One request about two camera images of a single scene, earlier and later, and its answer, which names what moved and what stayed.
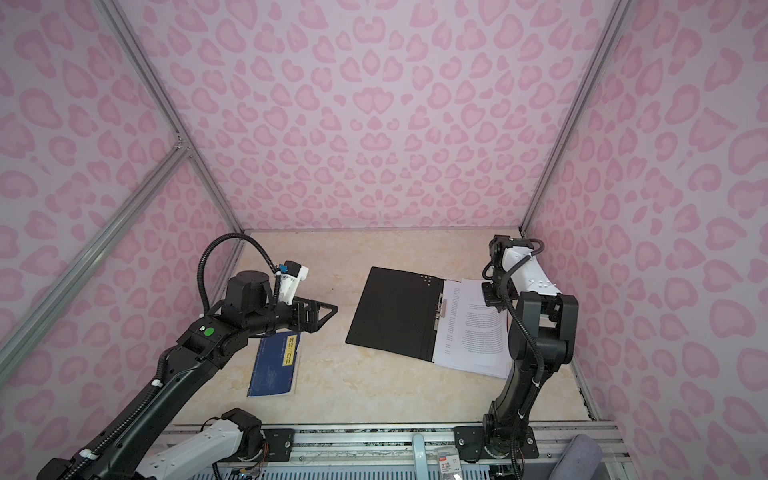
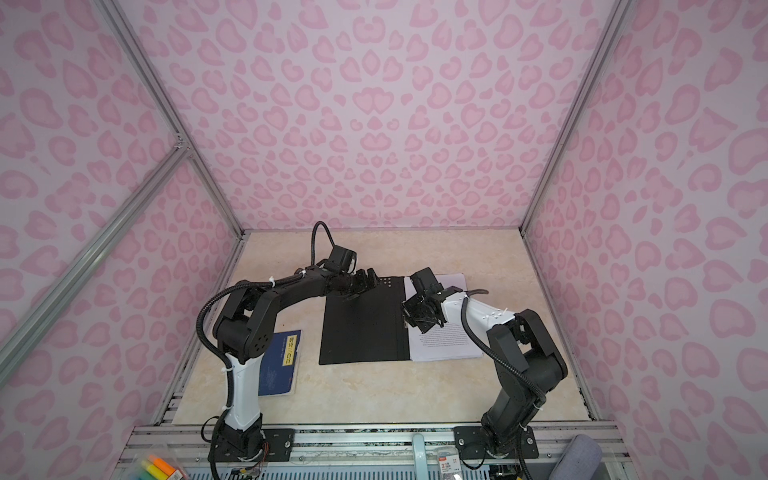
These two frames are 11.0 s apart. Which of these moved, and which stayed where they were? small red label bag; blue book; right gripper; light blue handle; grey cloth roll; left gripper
Moved: right gripper; left gripper
Stayed: grey cloth roll; light blue handle; small red label bag; blue book
